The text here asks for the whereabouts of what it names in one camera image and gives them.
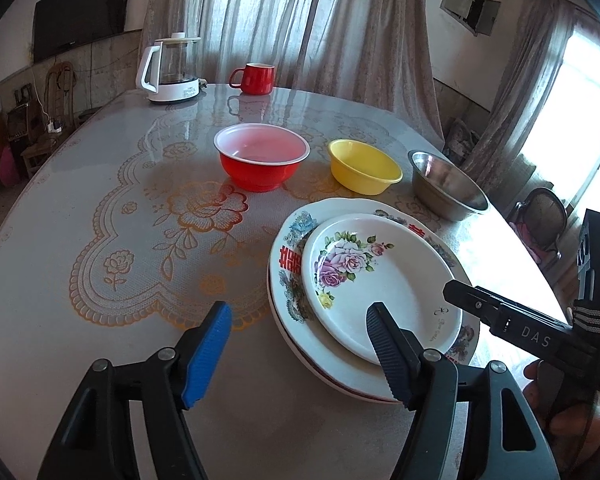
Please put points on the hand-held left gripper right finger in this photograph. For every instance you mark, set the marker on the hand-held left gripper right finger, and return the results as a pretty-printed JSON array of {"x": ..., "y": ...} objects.
[{"x": 390, "y": 355}]

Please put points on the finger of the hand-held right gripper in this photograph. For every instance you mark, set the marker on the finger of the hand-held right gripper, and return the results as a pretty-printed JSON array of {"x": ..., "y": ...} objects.
[{"x": 520, "y": 330}]

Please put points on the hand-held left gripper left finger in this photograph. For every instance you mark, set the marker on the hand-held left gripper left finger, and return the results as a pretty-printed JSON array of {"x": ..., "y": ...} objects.
[{"x": 207, "y": 355}]

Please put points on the white plate purple floral rim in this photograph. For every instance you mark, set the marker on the white plate purple floral rim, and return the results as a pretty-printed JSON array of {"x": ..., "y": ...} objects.
[{"x": 340, "y": 385}]

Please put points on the white plate pink roses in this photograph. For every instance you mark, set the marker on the white plate pink roses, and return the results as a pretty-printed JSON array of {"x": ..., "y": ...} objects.
[{"x": 380, "y": 280}]

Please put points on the large plate red blue print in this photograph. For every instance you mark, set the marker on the large plate red blue print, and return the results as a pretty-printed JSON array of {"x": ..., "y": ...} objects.
[{"x": 285, "y": 260}]

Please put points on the stainless steel bowl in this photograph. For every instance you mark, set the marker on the stainless steel bowl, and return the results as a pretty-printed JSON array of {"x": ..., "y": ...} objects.
[{"x": 445, "y": 200}]

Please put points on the yellow plastic bowl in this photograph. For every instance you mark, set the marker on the yellow plastic bowl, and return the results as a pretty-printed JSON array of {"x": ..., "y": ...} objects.
[{"x": 365, "y": 175}]

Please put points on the person's right hand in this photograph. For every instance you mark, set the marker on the person's right hand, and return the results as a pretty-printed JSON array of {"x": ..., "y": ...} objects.
[{"x": 575, "y": 430}]

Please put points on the wicker back chair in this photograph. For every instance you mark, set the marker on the wicker back chair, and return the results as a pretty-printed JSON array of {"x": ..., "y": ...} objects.
[{"x": 540, "y": 215}]

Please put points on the red plastic bowl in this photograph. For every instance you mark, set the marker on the red plastic bowl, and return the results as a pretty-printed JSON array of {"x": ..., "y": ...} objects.
[{"x": 260, "y": 175}]

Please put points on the beige side curtain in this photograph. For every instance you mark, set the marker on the beige side curtain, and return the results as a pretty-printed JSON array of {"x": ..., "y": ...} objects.
[{"x": 530, "y": 85}]

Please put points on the glass kettle white base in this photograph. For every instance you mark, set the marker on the glass kettle white base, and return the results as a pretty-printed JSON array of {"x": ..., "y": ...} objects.
[{"x": 172, "y": 92}]

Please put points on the small wooden stool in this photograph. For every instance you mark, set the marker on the small wooden stool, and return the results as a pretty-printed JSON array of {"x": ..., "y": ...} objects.
[{"x": 40, "y": 147}]

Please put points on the white power strip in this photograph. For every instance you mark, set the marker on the white power strip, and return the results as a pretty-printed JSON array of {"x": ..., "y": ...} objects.
[{"x": 54, "y": 126}]

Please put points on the red mug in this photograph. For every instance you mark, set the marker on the red mug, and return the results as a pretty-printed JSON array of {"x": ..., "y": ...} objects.
[{"x": 257, "y": 80}]

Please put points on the dark speaker cabinet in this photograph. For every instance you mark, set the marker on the dark speaker cabinet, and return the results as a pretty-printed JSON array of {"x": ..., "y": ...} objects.
[{"x": 20, "y": 125}]

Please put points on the wooden chair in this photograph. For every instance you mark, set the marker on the wooden chair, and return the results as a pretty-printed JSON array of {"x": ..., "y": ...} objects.
[{"x": 60, "y": 66}]

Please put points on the beige window curtain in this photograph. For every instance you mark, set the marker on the beige window curtain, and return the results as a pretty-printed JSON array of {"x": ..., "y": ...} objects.
[{"x": 305, "y": 20}]

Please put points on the black flat television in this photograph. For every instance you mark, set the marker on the black flat television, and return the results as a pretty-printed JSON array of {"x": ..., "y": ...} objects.
[{"x": 80, "y": 15}]

